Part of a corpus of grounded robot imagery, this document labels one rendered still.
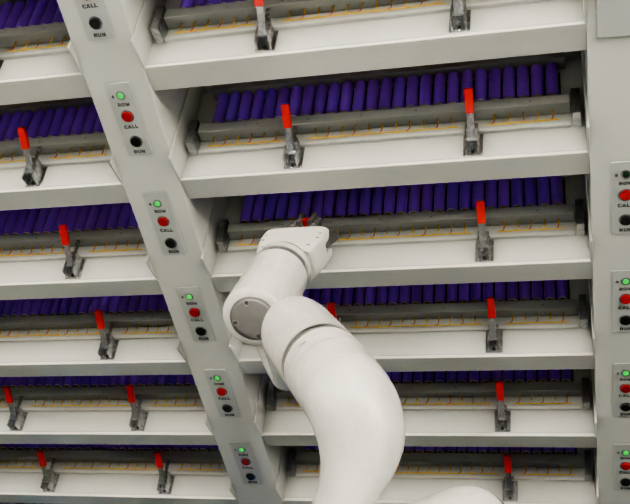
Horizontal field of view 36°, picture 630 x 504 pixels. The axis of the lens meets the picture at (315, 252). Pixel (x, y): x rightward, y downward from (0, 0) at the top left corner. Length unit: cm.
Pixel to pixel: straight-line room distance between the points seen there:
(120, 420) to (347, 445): 109
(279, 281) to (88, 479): 102
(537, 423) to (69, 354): 86
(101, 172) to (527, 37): 69
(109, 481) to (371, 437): 128
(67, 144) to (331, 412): 84
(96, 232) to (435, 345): 62
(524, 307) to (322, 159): 44
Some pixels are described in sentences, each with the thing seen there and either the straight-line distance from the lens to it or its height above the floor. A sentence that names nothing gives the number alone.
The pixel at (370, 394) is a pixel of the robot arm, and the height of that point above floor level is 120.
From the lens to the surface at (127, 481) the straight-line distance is 211.
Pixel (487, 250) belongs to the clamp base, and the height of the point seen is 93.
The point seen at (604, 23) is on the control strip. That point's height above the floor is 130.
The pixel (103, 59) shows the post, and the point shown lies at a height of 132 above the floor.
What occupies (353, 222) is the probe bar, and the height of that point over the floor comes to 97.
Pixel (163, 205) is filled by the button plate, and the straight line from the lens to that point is 152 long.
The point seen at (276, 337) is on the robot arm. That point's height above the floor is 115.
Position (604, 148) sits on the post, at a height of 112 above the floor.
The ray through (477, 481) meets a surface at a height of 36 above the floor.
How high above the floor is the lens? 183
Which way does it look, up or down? 35 degrees down
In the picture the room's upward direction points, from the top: 13 degrees counter-clockwise
